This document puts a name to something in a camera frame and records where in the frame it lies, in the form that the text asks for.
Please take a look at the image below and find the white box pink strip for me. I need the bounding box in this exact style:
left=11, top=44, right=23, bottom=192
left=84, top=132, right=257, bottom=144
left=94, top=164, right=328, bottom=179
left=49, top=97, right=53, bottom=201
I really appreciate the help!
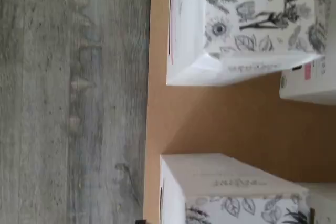
left=166, top=0, right=328, bottom=87
left=279, top=0, right=336, bottom=107

